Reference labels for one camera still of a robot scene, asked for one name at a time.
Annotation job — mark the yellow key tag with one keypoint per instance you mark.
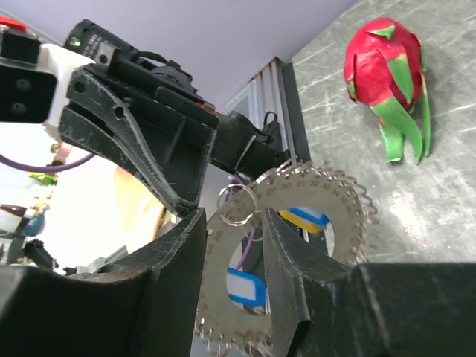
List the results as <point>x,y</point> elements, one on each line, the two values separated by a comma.
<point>299,221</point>

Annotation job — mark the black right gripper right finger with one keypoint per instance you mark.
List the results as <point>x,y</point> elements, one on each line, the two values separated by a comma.
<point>393,309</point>

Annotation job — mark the red dragon fruit toy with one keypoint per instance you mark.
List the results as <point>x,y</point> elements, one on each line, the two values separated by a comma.
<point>384,69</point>

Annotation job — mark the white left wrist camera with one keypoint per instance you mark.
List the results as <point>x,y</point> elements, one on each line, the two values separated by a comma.
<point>35,76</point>

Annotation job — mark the blue key tag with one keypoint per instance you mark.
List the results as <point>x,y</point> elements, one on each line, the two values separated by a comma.
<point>245,288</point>
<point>310,215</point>

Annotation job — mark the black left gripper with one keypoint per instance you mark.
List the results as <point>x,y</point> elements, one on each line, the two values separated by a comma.
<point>141,111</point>

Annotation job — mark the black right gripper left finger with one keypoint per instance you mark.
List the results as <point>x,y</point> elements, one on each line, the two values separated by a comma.
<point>141,305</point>

